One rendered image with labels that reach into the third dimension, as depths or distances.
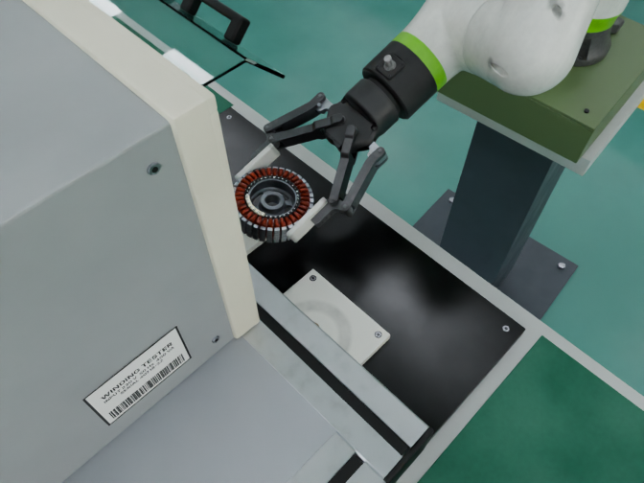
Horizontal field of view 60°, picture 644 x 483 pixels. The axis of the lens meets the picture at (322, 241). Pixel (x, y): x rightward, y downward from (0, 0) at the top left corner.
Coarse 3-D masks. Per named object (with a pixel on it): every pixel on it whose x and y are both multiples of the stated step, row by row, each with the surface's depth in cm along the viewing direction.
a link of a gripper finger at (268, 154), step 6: (270, 144) 77; (264, 150) 77; (270, 150) 78; (276, 150) 79; (258, 156) 77; (264, 156) 78; (270, 156) 79; (276, 156) 80; (252, 162) 77; (258, 162) 78; (264, 162) 79; (270, 162) 80; (246, 168) 77; (252, 168) 78; (258, 168) 79; (264, 168) 80; (240, 174) 77
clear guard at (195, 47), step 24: (96, 0) 71; (120, 0) 71; (144, 0) 71; (168, 0) 76; (144, 24) 68; (168, 24) 68; (192, 24) 68; (168, 48) 66; (192, 48) 66; (216, 48) 66; (240, 48) 71; (192, 72) 63; (216, 72) 63
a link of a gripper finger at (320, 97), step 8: (320, 96) 77; (304, 104) 78; (312, 104) 77; (288, 112) 78; (296, 112) 78; (304, 112) 78; (312, 112) 78; (280, 120) 78; (288, 120) 78; (296, 120) 79; (304, 120) 79; (264, 128) 79; (272, 128) 78; (280, 128) 80; (288, 128) 80
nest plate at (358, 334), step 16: (304, 288) 80; (320, 288) 80; (336, 288) 80; (304, 304) 78; (320, 304) 78; (336, 304) 78; (352, 304) 78; (320, 320) 77; (336, 320) 77; (352, 320) 77; (368, 320) 77; (336, 336) 75; (352, 336) 75; (368, 336) 75; (384, 336) 75; (352, 352) 74; (368, 352) 74
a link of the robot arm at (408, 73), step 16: (384, 48) 74; (400, 48) 72; (368, 64) 74; (384, 64) 71; (400, 64) 71; (416, 64) 71; (384, 80) 72; (400, 80) 71; (416, 80) 72; (432, 80) 73; (400, 96) 72; (416, 96) 73; (400, 112) 76
